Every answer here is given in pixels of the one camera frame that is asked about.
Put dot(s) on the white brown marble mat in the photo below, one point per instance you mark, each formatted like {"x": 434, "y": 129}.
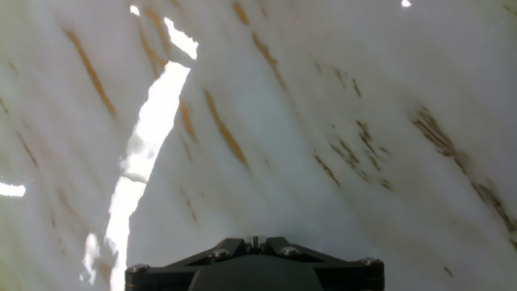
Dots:
{"x": 303, "y": 141}

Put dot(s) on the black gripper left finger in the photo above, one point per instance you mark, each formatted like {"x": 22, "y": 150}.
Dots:
{"x": 161, "y": 277}

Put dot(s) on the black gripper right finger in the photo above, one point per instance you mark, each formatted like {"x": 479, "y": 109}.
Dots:
{"x": 351, "y": 277}

